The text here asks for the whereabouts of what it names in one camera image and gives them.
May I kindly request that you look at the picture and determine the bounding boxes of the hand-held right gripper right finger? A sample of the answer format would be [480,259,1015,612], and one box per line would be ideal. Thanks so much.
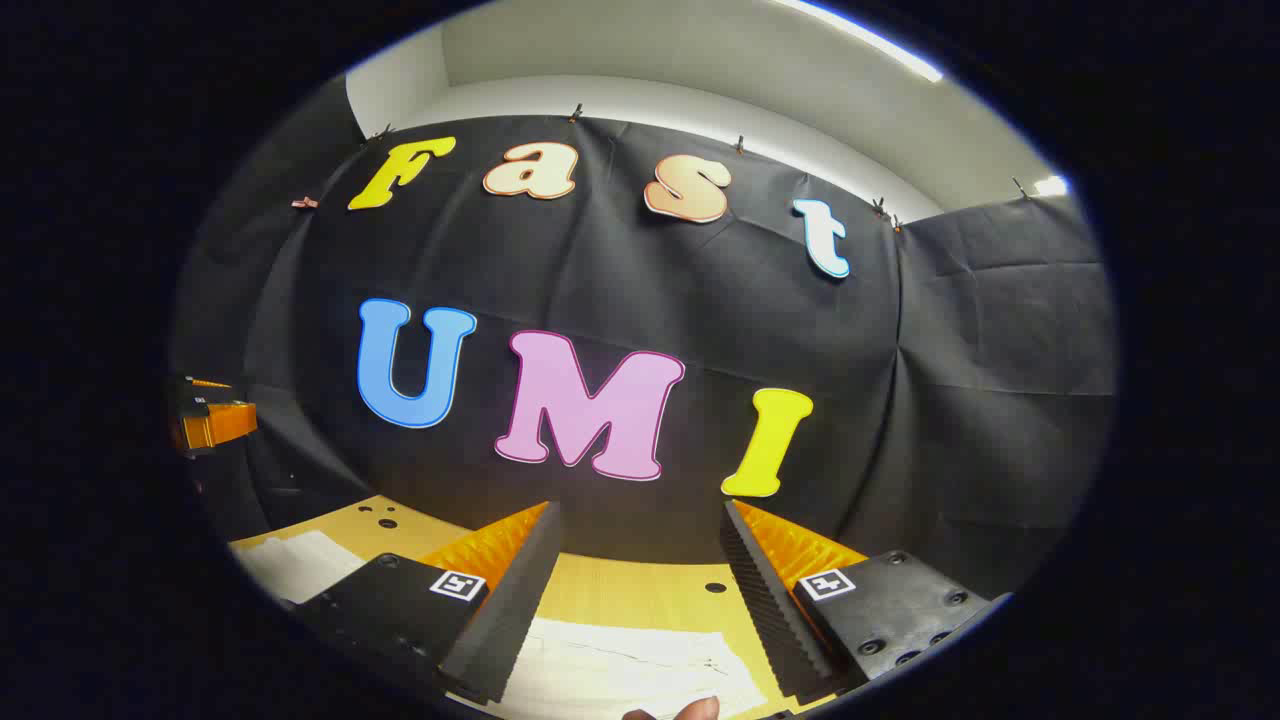
[720,498,1013,705]

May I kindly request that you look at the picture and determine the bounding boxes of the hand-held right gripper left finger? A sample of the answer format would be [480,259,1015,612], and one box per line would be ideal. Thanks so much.
[292,500,564,707]

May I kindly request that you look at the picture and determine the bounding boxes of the white jeans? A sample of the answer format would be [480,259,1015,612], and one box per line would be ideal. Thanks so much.
[240,530,769,720]

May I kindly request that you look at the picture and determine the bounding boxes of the black backdrop cloth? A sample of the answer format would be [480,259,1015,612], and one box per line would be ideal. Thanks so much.
[170,75,1119,601]

